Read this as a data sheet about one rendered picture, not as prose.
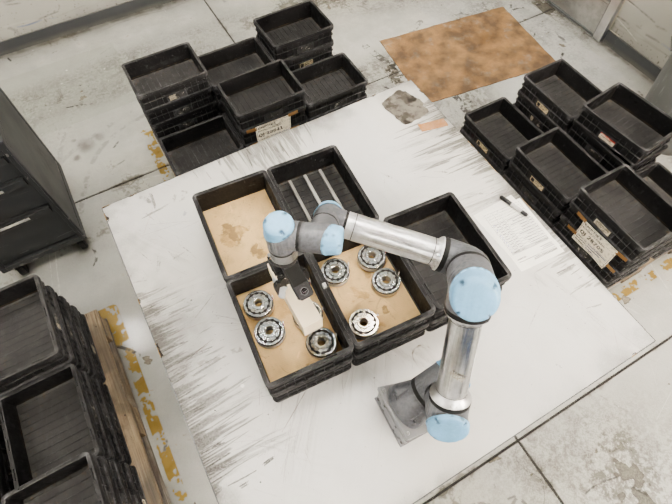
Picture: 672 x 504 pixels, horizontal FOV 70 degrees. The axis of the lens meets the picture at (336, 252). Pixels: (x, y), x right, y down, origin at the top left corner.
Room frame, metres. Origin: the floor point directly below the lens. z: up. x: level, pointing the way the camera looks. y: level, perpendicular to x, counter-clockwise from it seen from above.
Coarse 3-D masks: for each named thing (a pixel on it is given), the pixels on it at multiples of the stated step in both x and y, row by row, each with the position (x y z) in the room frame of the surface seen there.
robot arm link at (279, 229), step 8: (272, 216) 0.64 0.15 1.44; (280, 216) 0.64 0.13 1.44; (288, 216) 0.64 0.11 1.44; (264, 224) 0.62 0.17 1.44; (272, 224) 0.61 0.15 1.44; (280, 224) 0.61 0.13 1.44; (288, 224) 0.61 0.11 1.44; (296, 224) 0.63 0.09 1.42; (264, 232) 0.60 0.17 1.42; (272, 232) 0.59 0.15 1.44; (280, 232) 0.60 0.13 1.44; (288, 232) 0.60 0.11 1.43; (272, 240) 0.59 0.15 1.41; (280, 240) 0.58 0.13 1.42; (288, 240) 0.59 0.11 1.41; (272, 248) 0.59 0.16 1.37; (280, 248) 0.58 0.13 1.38; (288, 248) 0.58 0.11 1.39; (280, 256) 0.58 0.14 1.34
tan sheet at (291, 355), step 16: (256, 288) 0.74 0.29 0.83; (272, 288) 0.74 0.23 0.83; (240, 304) 0.68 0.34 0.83; (256, 304) 0.68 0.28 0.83; (320, 304) 0.67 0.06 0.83; (256, 320) 0.62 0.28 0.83; (288, 320) 0.62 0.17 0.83; (288, 336) 0.56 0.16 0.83; (304, 336) 0.56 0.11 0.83; (272, 352) 0.50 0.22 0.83; (288, 352) 0.50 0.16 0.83; (304, 352) 0.50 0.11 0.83; (272, 368) 0.45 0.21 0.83; (288, 368) 0.45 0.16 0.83
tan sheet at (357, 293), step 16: (336, 256) 0.87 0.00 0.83; (352, 256) 0.87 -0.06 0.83; (336, 272) 0.80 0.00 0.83; (352, 272) 0.80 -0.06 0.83; (368, 272) 0.80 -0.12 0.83; (336, 288) 0.74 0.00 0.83; (352, 288) 0.74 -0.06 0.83; (368, 288) 0.73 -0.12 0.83; (400, 288) 0.73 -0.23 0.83; (352, 304) 0.67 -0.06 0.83; (368, 304) 0.67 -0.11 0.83; (384, 304) 0.67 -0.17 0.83; (400, 304) 0.67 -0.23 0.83; (384, 320) 0.61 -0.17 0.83; (400, 320) 0.61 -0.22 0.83
